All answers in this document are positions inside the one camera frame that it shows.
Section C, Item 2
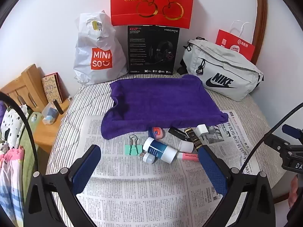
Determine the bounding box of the blue lip balm jar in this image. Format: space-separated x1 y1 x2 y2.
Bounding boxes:
149 126 166 139

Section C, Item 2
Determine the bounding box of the red book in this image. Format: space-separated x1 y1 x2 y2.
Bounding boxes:
55 72 68 100

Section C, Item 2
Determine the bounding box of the small white usb light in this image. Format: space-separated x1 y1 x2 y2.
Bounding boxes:
140 152 155 165

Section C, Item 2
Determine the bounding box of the wooden nightstand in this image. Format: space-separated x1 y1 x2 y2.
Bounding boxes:
31 97 71 155

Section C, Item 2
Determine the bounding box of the green cloth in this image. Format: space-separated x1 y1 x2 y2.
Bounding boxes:
19 113 39 194

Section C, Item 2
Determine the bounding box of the purple towel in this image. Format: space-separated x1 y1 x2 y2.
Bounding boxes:
101 74 229 140

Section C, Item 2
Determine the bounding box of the grey waist bag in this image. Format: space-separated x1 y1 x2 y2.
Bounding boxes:
177 37 264 102

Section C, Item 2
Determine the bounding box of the black tube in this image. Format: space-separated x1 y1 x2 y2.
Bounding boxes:
169 126 190 139

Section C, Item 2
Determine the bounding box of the patterned notebook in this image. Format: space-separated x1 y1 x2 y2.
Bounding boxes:
42 74 64 104

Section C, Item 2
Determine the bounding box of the red cherry gift bag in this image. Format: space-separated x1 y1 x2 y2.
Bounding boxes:
110 0 195 28

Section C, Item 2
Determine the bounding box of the green binder clip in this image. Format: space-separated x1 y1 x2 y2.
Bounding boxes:
125 134 142 156

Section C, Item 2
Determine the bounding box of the pink highlighter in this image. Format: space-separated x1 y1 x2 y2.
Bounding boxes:
176 152 199 162

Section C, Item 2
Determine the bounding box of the brown wooden headboard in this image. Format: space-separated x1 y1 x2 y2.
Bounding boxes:
254 0 268 64

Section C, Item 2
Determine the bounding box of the clear plastic box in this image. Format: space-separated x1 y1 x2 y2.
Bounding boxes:
41 103 59 125

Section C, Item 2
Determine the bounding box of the white blue bottle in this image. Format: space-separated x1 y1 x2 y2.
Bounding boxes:
142 137 178 164

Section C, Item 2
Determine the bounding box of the black headset box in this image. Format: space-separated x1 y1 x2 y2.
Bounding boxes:
127 25 180 75

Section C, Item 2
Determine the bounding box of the brown gold tube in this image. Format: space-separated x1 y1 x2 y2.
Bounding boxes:
184 128 201 152

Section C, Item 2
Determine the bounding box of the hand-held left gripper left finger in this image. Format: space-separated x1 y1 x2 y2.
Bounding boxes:
24 145 102 227

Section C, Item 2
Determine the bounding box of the black cable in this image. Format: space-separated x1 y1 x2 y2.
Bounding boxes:
243 104 303 171
0 92 39 174

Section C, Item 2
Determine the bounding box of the black stick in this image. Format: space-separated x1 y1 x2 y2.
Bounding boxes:
52 100 64 115

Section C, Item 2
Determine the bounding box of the person's right hand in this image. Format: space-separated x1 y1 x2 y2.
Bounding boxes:
287 174 299 209

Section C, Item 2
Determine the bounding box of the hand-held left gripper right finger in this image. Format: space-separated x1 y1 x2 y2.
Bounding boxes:
197 145 276 227

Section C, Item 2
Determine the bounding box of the white plastic shopping bag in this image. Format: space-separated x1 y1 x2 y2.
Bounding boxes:
73 11 128 85

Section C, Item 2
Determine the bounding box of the red paper bag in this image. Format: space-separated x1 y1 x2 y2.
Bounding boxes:
215 20 255 64

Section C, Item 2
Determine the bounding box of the wooden slatted frame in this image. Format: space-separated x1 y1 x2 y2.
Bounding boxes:
0 64 49 114

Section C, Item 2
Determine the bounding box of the newspaper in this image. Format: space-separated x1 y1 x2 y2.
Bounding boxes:
75 110 261 227

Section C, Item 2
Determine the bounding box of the white charger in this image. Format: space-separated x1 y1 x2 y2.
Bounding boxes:
197 124 209 142

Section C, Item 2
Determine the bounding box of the pink striped cloth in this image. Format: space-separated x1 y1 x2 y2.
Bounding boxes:
0 147 26 218

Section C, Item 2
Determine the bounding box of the small white cup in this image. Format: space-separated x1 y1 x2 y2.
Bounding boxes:
178 140 195 154

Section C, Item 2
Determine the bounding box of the white floral cloth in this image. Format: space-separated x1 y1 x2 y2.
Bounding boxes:
0 104 30 148

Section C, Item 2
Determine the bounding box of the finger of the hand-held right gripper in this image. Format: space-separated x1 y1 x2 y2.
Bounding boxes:
267 134 295 150
282 124 303 139

